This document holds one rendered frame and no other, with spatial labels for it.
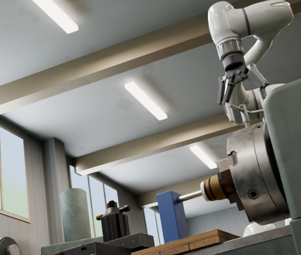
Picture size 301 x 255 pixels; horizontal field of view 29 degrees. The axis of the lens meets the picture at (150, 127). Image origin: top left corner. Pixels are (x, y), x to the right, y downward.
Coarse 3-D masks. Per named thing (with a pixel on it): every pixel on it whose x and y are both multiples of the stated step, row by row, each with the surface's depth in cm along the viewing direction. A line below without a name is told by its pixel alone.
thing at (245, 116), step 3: (240, 105) 193; (243, 105) 192; (243, 108) 192; (243, 111) 192; (246, 111) 192; (243, 114) 191; (246, 114) 191; (243, 117) 191; (246, 117) 191; (243, 120) 191; (246, 120) 190; (249, 120) 191; (246, 123) 191; (246, 126) 190
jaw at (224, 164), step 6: (228, 156) 177; (234, 156) 176; (222, 162) 179; (228, 162) 178; (234, 162) 175; (222, 168) 178; (228, 168) 177; (222, 174) 183; (228, 174) 180; (222, 180) 183; (228, 180) 184; (222, 186) 187
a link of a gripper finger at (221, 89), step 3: (219, 78) 202; (219, 81) 202; (222, 81) 202; (219, 84) 202; (222, 84) 202; (225, 84) 203; (219, 87) 202; (222, 87) 202; (219, 90) 202; (222, 90) 202; (219, 93) 202; (222, 93) 202; (219, 96) 201; (222, 96) 202; (219, 99) 201; (222, 99) 203; (219, 102) 201; (222, 105) 203
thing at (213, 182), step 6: (210, 180) 190; (216, 180) 189; (204, 186) 191; (210, 186) 190; (216, 186) 188; (228, 186) 187; (234, 186) 192; (210, 192) 189; (216, 192) 188; (222, 192) 187; (228, 192) 189; (234, 192) 189; (210, 198) 190; (216, 198) 191; (222, 198) 190; (228, 198) 189
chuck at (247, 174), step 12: (240, 132) 182; (252, 132) 178; (228, 144) 179; (240, 144) 176; (252, 144) 174; (240, 156) 174; (252, 156) 172; (240, 168) 173; (252, 168) 171; (240, 180) 172; (252, 180) 171; (240, 192) 173; (264, 192) 170; (252, 204) 173; (264, 204) 172; (252, 216) 176; (264, 216) 176; (276, 216) 176
